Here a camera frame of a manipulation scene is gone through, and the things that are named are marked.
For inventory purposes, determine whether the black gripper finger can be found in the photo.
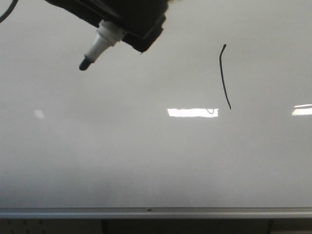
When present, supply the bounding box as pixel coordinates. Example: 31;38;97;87
48;0;169;53

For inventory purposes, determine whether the white black-tipped whiteboard marker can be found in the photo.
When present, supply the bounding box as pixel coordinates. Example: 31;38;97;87
79;20;126;71

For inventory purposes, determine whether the black cable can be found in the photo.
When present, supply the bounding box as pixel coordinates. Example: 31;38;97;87
0;0;19;24

